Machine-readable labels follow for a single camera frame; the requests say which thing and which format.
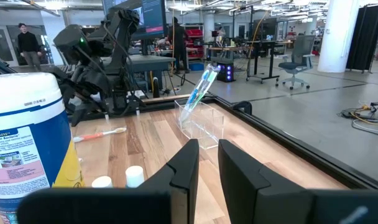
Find person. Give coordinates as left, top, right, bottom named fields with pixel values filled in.
left=17, top=22, right=43, bottom=72
left=167, top=17, right=190, bottom=75

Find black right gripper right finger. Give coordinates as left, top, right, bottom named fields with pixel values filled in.
left=218, top=139, right=378, bottom=224

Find blue mouthwash bottle white cap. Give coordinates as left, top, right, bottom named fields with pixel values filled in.
left=91, top=175, right=114, bottom=189
left=125, top=165, right=145, bottom=189

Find computer tower purple lights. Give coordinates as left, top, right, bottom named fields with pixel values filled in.
left=216, top=62, right=235, bottom=83

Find monitor with blue screen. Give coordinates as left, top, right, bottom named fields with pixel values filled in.
left=101, top=0, right=168, bottom=41

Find red bin shelf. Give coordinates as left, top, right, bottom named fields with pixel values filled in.
left=183, top=28, right=205, bottom=62

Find black table clamp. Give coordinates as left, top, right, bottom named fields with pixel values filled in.
left=231, top=100, right=253, bottom=116

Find floor cable bundle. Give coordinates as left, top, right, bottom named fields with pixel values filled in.
left=337, top=99, right=378, bottom=138

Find black room divider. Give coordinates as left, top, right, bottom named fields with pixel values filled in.
left=346, top=2, right=378, bottom=75

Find orange white toothbrush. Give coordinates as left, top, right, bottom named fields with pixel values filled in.
left=72, top=126, right=128, bottom=144

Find blue white toothbrush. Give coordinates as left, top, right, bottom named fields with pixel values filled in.
left=179, top=68, right=212, bottom=124

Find blue storage bin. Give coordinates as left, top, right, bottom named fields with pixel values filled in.
left=188, top=62, right=205, bottom=72

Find white Lysol wipes canister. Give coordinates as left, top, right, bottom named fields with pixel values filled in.
left=0, top=72, right=86, bottom=224

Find grey monitor cart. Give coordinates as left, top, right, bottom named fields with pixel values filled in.
left=101, top=54, right=177, bottom=94

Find clear acrylic organizer box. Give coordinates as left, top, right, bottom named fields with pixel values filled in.
left=173, top=98, right=225, bottom=151

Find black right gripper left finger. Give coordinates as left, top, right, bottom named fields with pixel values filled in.
left=17, top=139, right=200, bottom=224

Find black standing desk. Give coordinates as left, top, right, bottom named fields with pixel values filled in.
left=208, top=39, right=295, bottom=85

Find white round pillar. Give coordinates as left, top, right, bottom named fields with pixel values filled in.
left=317, top=0, right=363, bottom=74

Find grey office chair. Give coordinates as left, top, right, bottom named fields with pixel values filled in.
left=275, top=34, right=316, bottom=91

